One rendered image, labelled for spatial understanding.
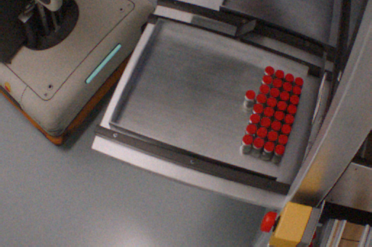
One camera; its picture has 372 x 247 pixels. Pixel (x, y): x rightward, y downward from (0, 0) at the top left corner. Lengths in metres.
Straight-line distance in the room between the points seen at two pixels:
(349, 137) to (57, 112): 1.33
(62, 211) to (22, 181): 0.22
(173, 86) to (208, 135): 0.13
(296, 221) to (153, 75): 0.47
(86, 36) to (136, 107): 0.88
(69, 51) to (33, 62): 0.16
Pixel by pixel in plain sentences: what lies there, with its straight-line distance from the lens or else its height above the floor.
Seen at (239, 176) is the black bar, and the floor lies 0.90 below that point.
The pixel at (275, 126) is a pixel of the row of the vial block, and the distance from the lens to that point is 1.08.
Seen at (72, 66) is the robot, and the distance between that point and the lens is 1.93.
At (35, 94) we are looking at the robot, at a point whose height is 0.28.
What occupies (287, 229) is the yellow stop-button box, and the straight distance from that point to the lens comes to 0.90.
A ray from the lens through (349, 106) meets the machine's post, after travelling 0.63.
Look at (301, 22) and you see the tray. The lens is 1.28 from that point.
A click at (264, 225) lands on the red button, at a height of 1.01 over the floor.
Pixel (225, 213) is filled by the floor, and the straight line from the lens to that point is 1.97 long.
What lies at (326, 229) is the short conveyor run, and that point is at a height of 0.93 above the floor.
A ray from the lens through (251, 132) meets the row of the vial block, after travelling 1.07.
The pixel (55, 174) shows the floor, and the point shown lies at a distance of 2.07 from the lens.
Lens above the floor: 1.89
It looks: 63 degrees down
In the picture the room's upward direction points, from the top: 1 degrees counter-clockwise
